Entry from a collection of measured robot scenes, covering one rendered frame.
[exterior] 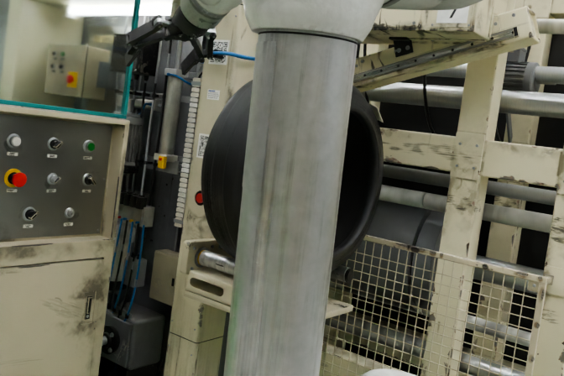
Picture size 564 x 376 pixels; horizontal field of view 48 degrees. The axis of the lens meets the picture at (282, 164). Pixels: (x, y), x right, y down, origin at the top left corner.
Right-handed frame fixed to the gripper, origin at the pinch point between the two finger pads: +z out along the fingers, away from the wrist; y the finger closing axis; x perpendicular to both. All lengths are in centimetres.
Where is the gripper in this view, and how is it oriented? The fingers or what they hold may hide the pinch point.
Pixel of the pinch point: (157, 63)
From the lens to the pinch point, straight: 145.9
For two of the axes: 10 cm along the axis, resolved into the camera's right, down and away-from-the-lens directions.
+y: 8.1, 0.5, 5.8
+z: -5.5, 3.8, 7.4
